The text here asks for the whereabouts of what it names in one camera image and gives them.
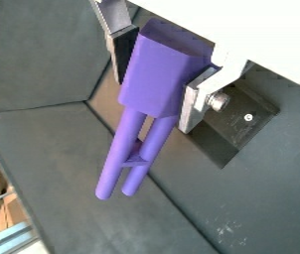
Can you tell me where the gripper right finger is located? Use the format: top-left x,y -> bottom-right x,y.
178,46 -> 250,134

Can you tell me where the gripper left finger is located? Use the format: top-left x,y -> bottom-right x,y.
88,0 -> 139,83

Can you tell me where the purple three prong object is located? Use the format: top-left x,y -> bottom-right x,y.
95,18 -> 213,199

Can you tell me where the black curved fixture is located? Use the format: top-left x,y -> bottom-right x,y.
189,85 -> 280,169

